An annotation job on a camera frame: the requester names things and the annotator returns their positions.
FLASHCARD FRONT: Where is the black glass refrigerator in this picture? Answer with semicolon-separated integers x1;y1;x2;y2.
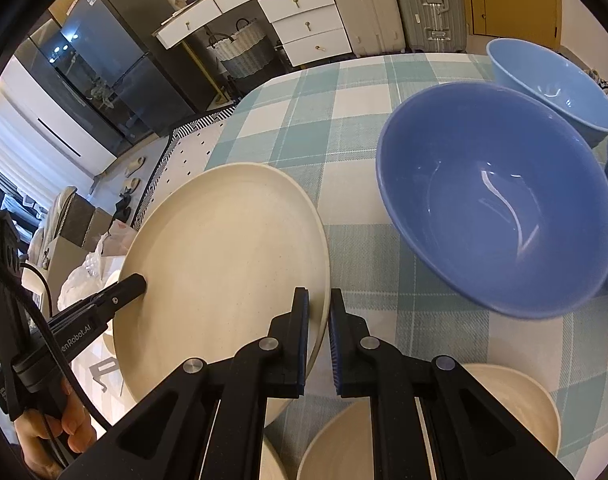
14;0;202;158

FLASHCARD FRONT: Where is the cream plate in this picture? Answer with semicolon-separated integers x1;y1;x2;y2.
261;437;290;480
112;163;331;421
296;364;561;480

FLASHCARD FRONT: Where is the white suitcase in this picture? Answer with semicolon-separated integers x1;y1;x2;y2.
316;0;405;58

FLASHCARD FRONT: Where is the white tall appliance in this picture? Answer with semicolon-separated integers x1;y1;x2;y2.
0;55;117;176

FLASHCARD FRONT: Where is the person's left hand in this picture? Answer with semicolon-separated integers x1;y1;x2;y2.
15;380;97;477

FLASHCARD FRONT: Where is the black cable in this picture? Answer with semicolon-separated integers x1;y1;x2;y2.
0;245;115;431

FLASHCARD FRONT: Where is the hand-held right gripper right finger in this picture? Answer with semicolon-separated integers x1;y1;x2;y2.
329;288;575;480

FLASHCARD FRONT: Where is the checked tablecloth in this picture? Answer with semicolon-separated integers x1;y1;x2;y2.
134;52;608;480

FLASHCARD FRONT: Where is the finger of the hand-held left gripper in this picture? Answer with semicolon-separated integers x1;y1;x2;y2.
59;275;147;328

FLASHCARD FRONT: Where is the white dresser with drawers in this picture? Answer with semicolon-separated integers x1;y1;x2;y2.
154;0;352;68

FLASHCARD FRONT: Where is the white curtain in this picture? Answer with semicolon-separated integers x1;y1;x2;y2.
0;95;50;211

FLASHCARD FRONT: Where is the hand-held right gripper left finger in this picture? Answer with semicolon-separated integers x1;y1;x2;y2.
59;287;310;480

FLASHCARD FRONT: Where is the silver suitcase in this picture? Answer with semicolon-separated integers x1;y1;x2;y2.
386;0;467;53

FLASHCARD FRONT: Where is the cardboard box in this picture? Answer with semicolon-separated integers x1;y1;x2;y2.
46;205;110;301

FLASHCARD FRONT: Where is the grey white wicker basket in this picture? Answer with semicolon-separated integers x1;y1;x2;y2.
206;19;275;80

